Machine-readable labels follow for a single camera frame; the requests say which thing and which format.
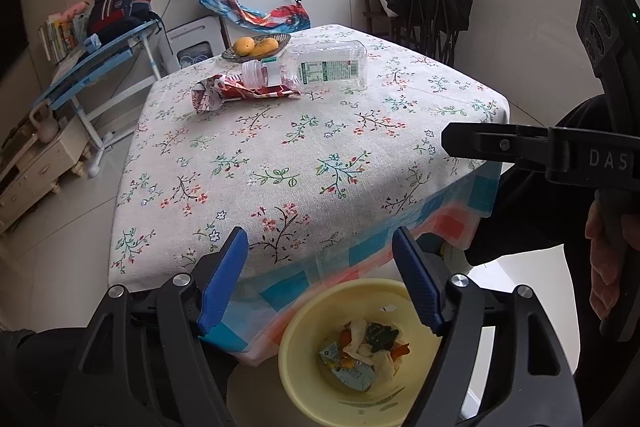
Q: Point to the round yellow mango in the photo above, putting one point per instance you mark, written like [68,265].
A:
[245,45]

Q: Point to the person's black trousers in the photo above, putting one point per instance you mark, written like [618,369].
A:
[27,374]

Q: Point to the long yellow mango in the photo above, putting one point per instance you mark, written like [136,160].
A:
[266,47]

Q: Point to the black wall television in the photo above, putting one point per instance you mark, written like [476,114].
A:
[10,22]

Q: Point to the pink plush toy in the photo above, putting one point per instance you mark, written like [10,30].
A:
[74,10]

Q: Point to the blue drink carton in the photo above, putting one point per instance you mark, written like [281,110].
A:
[350,369]

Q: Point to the red white wrapper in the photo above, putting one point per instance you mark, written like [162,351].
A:
[220,92]

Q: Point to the blue pencil sharpener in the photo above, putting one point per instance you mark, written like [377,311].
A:
[92,42]

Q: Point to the floral tablecloth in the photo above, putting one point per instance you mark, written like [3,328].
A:
[300,142]

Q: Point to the blue white study desk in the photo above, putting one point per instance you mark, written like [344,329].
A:
[100,62]

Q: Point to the green glove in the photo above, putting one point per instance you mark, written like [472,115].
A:
[380,335]

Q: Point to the white air purifier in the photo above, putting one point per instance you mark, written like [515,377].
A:
[192,42]

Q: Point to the row of books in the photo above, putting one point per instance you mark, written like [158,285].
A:
[60,37]

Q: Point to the black folded chairs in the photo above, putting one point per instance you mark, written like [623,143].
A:
[430,2]

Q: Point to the white tissue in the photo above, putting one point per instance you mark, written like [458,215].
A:
[386,363]
[357,331]

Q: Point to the cream television stand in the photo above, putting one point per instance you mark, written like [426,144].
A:
[30,177]

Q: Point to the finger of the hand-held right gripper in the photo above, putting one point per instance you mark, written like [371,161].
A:
[490,142]

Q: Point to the yellow plastic basin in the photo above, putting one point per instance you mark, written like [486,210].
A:
[310,357]

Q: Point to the clear plastic bottle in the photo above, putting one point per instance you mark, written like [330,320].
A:
[325,67]

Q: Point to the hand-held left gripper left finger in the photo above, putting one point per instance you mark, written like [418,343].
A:
[222,282]

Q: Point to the person's right hand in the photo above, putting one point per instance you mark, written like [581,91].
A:
[602,267]

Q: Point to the woven fruit bowl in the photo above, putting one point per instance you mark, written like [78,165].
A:
[230,53]

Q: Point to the torn orange peel piece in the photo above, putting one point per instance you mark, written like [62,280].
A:
[345,337]

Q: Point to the dark striped backpack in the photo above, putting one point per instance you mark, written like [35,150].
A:
[120,7]

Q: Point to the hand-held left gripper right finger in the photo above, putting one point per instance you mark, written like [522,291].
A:
[419,284]

